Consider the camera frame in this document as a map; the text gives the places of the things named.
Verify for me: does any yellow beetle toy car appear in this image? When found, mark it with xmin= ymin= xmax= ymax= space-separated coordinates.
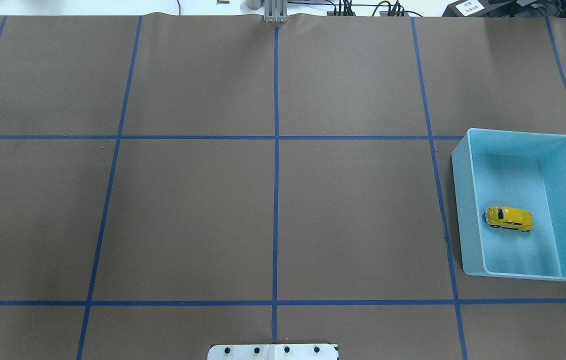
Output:
xmin=482 ymin=206 xmax=535 ymax=233

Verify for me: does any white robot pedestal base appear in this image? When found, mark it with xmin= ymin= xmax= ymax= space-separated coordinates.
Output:
xmin=207 ymin=343 xmax=340 ymax=360

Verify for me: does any light blue plastic bin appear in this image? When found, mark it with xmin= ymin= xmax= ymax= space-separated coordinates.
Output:
xmin=451 ymin=128 xmax=566 ymax=281

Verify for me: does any black power strip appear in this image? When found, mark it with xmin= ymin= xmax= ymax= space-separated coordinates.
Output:
xmin=326 ymin=7 xmax=421 ymax=18

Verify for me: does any aluminium frame post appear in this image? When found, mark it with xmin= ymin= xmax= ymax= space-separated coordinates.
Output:
xmin=261 ymin=0 xmax=289 ymax=23

